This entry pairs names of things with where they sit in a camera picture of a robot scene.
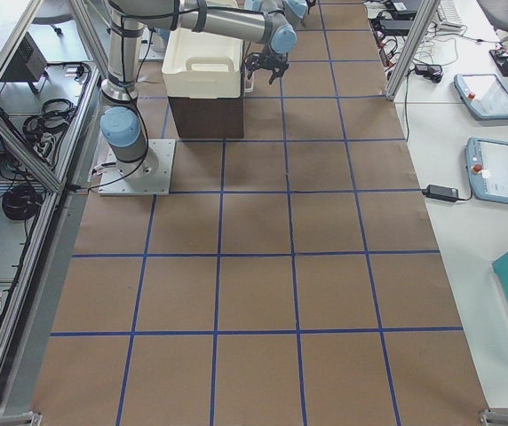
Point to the aluminium frame rail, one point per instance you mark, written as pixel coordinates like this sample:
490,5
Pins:
23,152

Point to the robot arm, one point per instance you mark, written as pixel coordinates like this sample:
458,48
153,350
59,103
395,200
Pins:
121,123
271,23

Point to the grey electronics box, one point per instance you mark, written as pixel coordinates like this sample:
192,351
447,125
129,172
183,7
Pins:
27,65

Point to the dark brown wooden cabinet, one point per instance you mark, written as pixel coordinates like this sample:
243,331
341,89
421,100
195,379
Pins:
208,118

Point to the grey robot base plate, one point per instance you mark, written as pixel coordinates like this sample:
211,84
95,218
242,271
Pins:
153,176

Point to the aluminium frame post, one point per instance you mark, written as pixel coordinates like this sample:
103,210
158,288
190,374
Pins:
418,29

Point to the lower blue teach pendant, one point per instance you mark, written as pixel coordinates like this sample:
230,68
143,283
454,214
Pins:
487,169

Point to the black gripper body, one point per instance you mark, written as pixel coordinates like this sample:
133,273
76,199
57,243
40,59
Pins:
274,61

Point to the white plastic tray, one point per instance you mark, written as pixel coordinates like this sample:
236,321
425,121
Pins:
202,66

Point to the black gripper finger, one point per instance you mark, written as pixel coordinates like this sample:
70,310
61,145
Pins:
274,75
248,74

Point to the blue teach pendant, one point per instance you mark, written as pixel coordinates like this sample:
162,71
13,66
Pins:
487,169
485,95

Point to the upper blue teach pendant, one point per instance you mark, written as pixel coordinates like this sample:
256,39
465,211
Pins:
485,95

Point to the black power adapter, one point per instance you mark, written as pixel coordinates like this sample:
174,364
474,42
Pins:
441,193

